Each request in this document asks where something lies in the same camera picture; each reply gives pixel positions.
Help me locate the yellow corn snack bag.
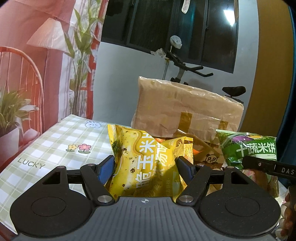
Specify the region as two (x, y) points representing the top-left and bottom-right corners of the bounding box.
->
(107, 124), (193, 200)

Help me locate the green rice cracker bag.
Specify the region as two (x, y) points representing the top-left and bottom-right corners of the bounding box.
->
(216, 129), (277, 170)

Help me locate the green checked tablecloth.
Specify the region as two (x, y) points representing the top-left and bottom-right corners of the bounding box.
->
(1, 115), (112, 232)

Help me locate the brown cardboard box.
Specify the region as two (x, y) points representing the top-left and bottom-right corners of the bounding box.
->
(130, 75), (244, 167)

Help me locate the pink printed backdrop curtain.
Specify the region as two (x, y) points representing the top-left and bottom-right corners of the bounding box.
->
(1, 1), (108, 168)

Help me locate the dark window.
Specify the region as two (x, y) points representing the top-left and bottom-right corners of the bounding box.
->
(102, 0), (238, 73)

